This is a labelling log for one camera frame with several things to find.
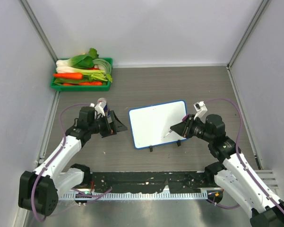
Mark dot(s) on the green plastic tray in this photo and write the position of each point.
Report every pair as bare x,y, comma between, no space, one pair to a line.
56,83

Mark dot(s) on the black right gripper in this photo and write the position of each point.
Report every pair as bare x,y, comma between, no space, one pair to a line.
184,128

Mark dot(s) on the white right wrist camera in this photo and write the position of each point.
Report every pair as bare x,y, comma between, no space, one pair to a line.
200,108

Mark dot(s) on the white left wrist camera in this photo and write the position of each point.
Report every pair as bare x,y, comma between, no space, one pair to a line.
99,107

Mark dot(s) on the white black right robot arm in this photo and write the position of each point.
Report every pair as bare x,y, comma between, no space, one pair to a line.
233,173

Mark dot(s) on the red bull can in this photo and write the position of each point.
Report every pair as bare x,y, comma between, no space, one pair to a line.
107,111

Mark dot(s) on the small orange carrot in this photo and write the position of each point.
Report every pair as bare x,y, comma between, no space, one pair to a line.
94,83

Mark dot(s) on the blue framed whiteboard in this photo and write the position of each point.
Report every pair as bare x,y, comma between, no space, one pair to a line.
150,124

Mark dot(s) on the pale green bean bundle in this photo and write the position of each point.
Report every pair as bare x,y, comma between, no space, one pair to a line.
103,65

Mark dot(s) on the white slotted cable duct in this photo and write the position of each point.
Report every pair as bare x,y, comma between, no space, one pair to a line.
165,195

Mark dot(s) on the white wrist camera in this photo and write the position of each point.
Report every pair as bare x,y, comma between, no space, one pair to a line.
99,107
200,108

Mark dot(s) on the white marker with magenta cap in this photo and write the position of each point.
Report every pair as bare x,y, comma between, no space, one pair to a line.
170,131

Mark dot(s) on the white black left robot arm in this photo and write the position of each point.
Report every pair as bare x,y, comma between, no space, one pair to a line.
40,190

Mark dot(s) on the green bok choy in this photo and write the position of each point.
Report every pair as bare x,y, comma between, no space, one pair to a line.
81,62

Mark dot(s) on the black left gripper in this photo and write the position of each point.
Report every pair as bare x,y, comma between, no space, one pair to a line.
112,128

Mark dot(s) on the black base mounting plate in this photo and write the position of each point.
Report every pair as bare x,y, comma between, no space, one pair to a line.
148,182

